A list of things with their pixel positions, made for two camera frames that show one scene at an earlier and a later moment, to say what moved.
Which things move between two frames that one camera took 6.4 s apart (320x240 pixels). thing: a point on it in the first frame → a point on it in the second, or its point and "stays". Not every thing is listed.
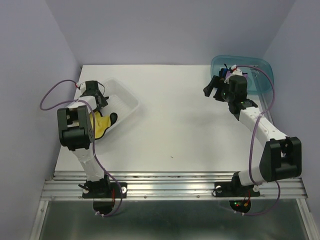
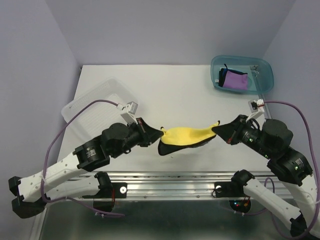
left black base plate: [106, 190] stays
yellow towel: [101, 123] → [174, 139]
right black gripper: [216, 82] → [229, 132]
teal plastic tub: [260, 75] stays
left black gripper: [103, 102] → [148, 133]
